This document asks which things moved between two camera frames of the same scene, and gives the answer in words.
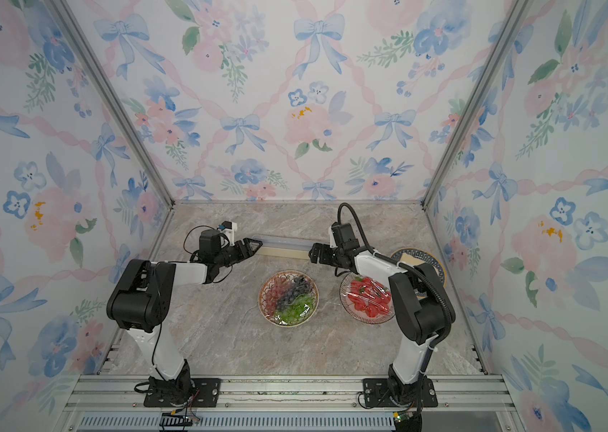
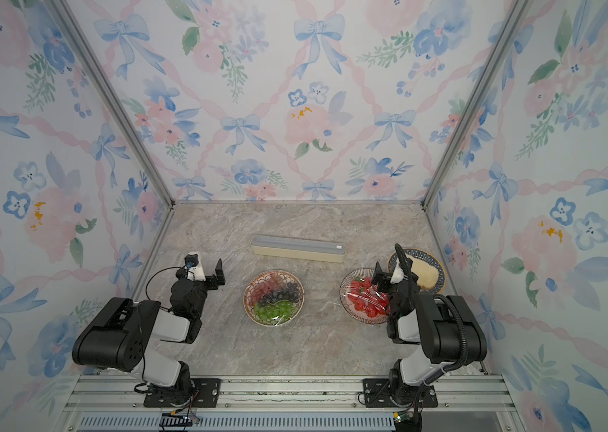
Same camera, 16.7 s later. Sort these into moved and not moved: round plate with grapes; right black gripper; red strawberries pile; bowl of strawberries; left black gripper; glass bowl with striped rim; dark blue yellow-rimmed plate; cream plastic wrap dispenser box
Moved: right black gripper; round plate with grapes; left black gripper
Not moved: dark blue yellow-rimmed plate; bowl of strawberries; cream plastic wrap dispenser box; glass bowl with striped rim; red strawberries pile
